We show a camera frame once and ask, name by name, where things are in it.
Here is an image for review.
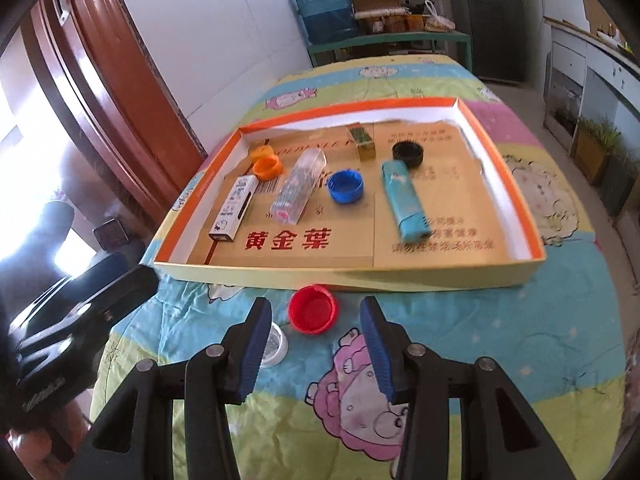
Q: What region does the small green gold box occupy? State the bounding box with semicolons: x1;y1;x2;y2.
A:
348;124;377;161

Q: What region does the blue water jug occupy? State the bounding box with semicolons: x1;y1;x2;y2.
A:
291;0;358;46

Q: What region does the blue bottle cap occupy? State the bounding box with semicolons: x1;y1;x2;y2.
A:
327;169;365;206

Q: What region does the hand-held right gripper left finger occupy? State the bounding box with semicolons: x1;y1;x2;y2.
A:
65;296;273;480

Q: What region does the plastic bag of food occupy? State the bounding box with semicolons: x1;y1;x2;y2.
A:
424;0;456;32

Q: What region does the phone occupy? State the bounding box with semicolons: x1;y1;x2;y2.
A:
93;219;126;251

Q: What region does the shallow cardboard tray box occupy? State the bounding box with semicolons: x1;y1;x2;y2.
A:
152;97;547;291

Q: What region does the teal lighter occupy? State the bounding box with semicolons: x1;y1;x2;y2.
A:
381;159;433;242

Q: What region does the dark planter with grass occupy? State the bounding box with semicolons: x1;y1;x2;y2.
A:
600;147;640;217

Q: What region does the red bottle cap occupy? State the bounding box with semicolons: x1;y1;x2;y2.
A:
288;285;338;335

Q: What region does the white bottle cap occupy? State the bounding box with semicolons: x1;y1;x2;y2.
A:
260;321;290;368

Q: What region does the black bottle cap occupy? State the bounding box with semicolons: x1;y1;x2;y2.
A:
391;141;426;168

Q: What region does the brown wooden door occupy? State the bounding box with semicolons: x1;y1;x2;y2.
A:
20;0;208;221

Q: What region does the wooden planter with grass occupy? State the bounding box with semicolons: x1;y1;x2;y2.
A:
575;117;615;186

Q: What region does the orange bottle cap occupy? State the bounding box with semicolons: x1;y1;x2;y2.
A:
252;155;282;181

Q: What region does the white cartoon lighter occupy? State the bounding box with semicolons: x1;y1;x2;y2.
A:
208;175;258;242

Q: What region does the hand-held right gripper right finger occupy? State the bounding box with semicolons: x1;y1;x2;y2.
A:
360;295;576;480

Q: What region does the green metal table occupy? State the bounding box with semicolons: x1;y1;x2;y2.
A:
307;30;473;73

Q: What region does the cartoon printed blanket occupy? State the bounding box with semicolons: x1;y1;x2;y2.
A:
90;55;628;480

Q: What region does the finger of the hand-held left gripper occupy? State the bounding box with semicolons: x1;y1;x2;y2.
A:
7;266;151;333
15;272;160;361

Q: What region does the brown cardboard box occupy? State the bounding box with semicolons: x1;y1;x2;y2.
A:
352;0;402;17

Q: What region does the white kitchen counter cabinet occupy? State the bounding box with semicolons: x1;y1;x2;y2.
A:
542;15;640;161

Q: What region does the dark grey refrigerator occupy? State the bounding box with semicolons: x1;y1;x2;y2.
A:
442;0;543;86

